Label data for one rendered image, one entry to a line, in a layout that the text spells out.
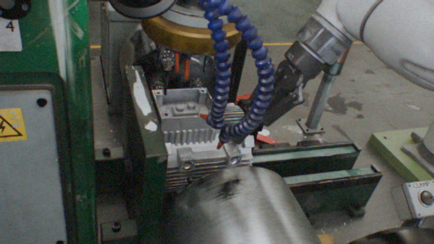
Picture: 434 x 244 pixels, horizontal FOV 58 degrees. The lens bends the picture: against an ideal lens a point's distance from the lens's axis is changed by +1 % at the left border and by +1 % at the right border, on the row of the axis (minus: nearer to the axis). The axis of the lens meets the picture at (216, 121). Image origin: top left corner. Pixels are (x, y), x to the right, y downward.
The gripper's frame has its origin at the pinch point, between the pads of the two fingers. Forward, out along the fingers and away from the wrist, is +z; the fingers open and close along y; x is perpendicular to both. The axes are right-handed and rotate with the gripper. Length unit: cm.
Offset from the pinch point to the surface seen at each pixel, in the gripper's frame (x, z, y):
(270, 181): -5.1, -2.0, 18.7
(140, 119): -20.0, 7.9, -1.0
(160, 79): -8.8, 9.2, -26.0
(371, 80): 97, -19, -65
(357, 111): 78, -8, -43
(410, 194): 28.0, -11.2, 19.1
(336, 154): 40.8, -0.9, -9.1
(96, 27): 45, 103, -290
